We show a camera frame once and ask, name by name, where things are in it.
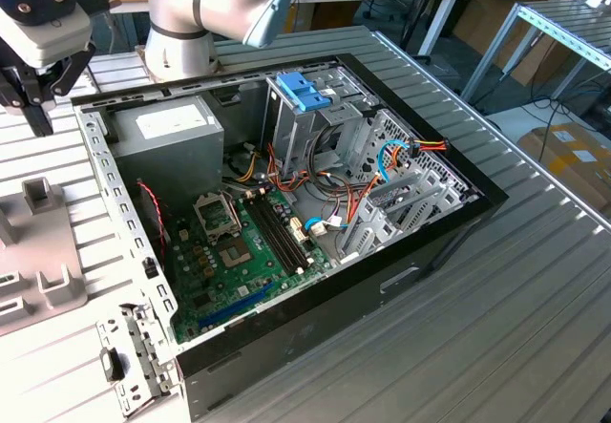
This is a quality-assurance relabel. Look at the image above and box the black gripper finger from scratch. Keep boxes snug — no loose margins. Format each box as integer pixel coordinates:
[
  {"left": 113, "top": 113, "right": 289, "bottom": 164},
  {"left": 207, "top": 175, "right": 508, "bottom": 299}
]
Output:
[
  {"left": 37, "top": 42, "right": 97, "bottom": 137},
  {"left": 0, "top": 66, "right": 44, "bottom": 137}
]

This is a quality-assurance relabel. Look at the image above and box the metal disk bay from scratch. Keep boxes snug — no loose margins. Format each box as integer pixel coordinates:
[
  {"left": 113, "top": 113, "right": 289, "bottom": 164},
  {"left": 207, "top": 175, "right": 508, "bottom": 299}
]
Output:
[{"left": 333, "top": 169, "right": 481, "bottom": 264}]

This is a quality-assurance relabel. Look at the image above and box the grey power supply unit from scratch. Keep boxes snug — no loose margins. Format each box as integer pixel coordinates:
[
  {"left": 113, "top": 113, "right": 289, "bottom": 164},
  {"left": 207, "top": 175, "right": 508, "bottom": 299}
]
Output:
[{"left": 110, "top": 95, "right": 225, "bottom": 204}]

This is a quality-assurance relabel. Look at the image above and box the grey parts rack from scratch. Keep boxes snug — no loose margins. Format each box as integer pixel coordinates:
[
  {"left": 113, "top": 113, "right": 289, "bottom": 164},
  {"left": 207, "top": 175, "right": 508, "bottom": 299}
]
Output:
[{"left": 0, "top": 177, "right": 91, "bottom": 336}]

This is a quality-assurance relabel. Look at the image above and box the metal socket cover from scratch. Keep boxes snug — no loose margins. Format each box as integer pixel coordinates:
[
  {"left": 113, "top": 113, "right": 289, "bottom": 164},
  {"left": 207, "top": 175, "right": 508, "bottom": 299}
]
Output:
[{"left": 192, "top": 192, "right": 242, "bottom": 245}]

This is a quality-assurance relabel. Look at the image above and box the blue plastic bay latch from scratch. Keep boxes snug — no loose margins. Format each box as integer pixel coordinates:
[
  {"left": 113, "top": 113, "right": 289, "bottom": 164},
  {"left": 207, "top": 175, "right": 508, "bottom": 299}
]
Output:
[{"left": 275, "top": 73, "right": 331, "bottom": 114}]

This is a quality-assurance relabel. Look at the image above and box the metal drive cage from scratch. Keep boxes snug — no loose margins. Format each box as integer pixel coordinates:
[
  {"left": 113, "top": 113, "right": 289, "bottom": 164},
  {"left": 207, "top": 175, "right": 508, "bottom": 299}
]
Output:
[{"left": 260, "top": 67, "right": 383, "bottom": 180}]

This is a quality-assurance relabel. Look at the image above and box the CPU socket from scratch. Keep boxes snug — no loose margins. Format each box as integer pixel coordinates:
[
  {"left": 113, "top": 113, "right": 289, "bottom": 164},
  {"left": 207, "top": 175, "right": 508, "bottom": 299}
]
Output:
[{"left": 215, "top": 237, "right": 253, "bottom": 272}]

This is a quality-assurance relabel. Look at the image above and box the black RAM slot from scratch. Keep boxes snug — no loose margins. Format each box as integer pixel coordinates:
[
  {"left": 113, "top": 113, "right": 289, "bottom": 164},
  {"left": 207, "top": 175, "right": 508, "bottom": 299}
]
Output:
[
  {"left": 257, "top": 192, "right": 310, "bottom": 271},
  {"left": 245, "top": 196, "right": 301, "bottom": 275}
]

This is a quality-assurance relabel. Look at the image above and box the green motherboard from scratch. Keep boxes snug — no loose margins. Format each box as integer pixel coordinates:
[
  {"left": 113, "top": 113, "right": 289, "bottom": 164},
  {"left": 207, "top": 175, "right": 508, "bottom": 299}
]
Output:
[{"left": 169, "top": 186, "right": 335, "bottom": 346}]

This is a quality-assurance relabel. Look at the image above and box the blue expansion slot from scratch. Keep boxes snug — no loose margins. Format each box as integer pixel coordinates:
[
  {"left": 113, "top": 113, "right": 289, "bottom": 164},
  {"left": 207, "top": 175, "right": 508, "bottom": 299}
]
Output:
[{"left": 198, "top": 282, "right": 276, "bottom": 331}]

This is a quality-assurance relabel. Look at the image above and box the open black PC case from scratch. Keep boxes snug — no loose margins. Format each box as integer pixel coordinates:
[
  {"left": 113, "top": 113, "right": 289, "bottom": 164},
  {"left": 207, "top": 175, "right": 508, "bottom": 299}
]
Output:
[{"left": 70, "top": 53, "right": 510, "bottom": 423}]

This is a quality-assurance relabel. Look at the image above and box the black tripod stand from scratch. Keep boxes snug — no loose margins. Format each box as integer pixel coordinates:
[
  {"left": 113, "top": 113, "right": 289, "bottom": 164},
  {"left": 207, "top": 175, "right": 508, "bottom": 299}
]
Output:
[{"left": 400, "top": 0, "right": 438, "bottom": 64}]

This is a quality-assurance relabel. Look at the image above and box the cardboard box with labels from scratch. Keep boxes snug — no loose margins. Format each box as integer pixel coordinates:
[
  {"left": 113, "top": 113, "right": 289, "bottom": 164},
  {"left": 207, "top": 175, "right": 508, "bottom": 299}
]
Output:
[{"left": 517, "top": 124, "right": 611, "bottom": 214}]

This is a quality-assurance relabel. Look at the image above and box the red black twisted wire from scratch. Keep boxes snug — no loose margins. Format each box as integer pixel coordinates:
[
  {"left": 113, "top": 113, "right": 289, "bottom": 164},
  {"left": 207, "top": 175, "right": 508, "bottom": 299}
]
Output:
[{"left": 136, "top": 179, "right": 169, "bottom": 271}]

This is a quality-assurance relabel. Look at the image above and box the mixed colour wire bundle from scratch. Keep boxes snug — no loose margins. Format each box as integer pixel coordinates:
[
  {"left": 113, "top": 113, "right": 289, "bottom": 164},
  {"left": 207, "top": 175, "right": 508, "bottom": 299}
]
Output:
[{"left": 223, "top": 121, "right": 378, "bottom": 226}]

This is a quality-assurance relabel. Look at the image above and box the blue data wire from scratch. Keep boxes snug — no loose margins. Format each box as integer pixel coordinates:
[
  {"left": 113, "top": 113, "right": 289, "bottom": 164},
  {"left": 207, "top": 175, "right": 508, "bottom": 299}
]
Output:
[
  {"left": 375, "top": 139, "right": 411, "bottom": 185},
  {"left": 303, "top": 216, "right": 345, "bottom": 239}
]

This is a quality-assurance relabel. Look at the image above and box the orange yellow power wire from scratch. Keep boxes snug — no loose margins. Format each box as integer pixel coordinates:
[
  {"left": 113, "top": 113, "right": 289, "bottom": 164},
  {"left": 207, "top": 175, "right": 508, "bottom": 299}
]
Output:
[{"left": 390, "top": 137, "right": 451, "bottom": 176}]

